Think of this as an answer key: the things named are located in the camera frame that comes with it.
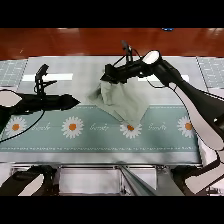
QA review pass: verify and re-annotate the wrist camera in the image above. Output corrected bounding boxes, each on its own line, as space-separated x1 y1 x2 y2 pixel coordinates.
120 39 135 65
33 63 58 97

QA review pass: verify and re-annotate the white garment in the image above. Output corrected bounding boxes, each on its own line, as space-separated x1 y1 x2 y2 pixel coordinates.
198 135 224 172

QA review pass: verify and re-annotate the silver frame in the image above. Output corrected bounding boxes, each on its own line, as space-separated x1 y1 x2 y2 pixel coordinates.
0 162 224 197

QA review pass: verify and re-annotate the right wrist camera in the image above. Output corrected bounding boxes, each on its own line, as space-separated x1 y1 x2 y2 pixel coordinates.
120 39 135 65

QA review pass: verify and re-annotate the black cable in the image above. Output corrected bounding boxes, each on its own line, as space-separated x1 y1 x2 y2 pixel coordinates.
146 77 188 111
0 108 46 144

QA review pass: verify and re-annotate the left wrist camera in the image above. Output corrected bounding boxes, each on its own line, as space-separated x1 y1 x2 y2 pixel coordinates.
33 63 58 97

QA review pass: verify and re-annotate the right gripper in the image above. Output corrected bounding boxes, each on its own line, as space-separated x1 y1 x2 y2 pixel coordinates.
99 63 135 85

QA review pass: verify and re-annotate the pale green garment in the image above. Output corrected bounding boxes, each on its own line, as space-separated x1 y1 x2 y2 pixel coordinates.
87 78 151 125

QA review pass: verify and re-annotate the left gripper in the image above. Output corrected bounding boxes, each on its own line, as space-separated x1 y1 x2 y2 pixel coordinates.
41 93 70 112

